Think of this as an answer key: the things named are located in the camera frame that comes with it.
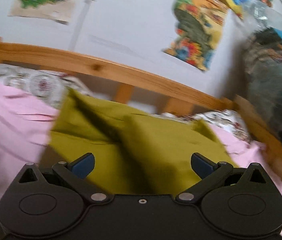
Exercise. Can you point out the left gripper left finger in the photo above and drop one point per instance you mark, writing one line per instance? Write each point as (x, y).
(74, 174)

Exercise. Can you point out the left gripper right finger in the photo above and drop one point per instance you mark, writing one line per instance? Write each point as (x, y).
(213, 175)

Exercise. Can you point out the olive brown hooded jacket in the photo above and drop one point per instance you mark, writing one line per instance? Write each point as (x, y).
(135, 153)

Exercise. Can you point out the grey clothes pile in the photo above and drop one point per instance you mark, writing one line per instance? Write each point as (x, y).
(262, 60)

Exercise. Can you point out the floral patterned pillow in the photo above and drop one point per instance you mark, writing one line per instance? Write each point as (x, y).
(227, 120)
(49, 86)

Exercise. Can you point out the pink bed sheet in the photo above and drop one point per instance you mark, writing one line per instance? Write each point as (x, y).
(35, 203)

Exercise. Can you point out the wooden bed frame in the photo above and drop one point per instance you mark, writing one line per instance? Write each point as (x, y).
(181, 99)

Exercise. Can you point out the colourful floral wall poster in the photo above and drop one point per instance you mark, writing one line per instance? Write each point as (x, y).
(199, 29)

